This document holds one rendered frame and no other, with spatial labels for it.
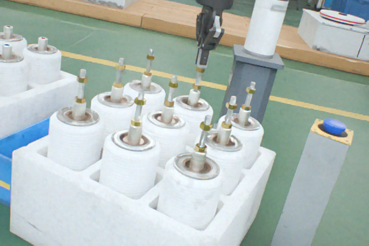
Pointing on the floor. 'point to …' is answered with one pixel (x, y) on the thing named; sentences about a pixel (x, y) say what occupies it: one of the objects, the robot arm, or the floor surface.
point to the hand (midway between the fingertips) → (202, 57)
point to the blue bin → (21, 139)
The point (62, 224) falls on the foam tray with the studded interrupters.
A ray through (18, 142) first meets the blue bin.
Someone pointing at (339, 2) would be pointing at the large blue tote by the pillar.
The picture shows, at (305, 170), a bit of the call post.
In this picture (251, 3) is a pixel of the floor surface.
